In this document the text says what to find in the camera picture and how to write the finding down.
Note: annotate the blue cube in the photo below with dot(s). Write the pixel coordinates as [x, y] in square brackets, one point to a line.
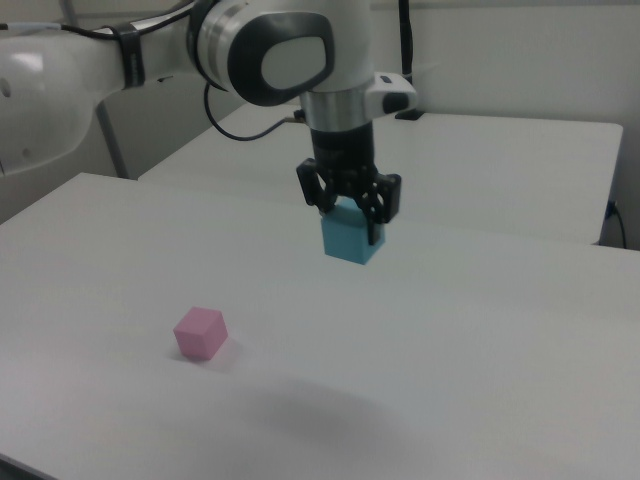
[345, 240]

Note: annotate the pink cube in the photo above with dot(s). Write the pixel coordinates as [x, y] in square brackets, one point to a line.
[197, 335]

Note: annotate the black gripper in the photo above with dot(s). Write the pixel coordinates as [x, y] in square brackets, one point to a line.
[342, 150]

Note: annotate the black camera stand pole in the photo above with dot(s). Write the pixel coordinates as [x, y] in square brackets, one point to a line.
[405, 35]

